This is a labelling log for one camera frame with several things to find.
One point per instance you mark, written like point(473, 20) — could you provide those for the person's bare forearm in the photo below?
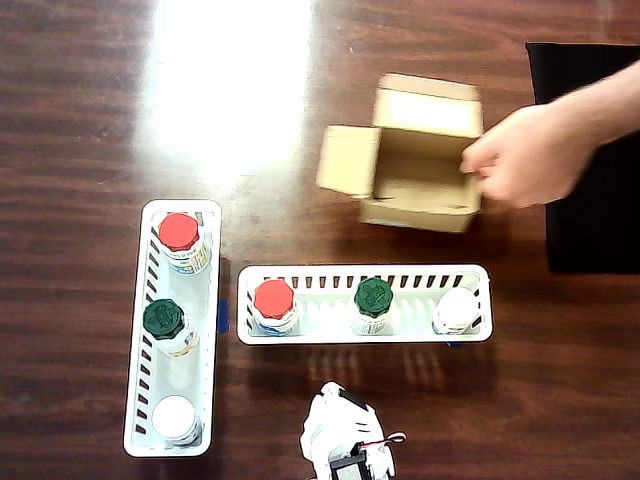
point(612, 110)

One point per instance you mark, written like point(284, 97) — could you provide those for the brown cardboard box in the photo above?
point(420, 175)

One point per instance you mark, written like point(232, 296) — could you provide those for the small blue tape piece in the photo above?
point(452, 344)

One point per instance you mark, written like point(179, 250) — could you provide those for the green-capped bottle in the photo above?
point(373, 296)
point(162, 319)

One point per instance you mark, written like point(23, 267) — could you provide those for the blue tape strip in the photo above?
point(223, 316)

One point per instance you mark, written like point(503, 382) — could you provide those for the black cloth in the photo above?
point(595, 230)

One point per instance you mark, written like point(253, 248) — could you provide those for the white plastic basket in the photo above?
point(325, 320)
point(172, 370)

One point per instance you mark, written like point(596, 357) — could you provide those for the red-capped bottle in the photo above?
point(273, 299)
point(179, 232)

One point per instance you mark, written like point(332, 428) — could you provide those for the white-capped bottle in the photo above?
point(172, 417)
point(456, 307)

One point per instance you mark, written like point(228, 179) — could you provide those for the person's bare hand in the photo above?
point(535, 155)

